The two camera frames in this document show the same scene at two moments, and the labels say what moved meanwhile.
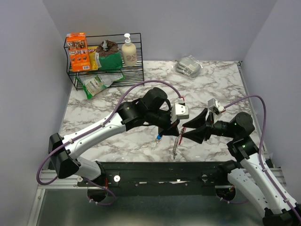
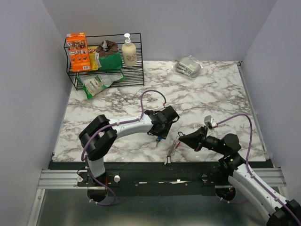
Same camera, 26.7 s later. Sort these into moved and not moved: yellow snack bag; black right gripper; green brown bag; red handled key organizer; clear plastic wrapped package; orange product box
Moved: black right gripper; red handled key organizer
Not moved: yellow snack bag; green brown bag; clear plastic wrapped package; orange product box
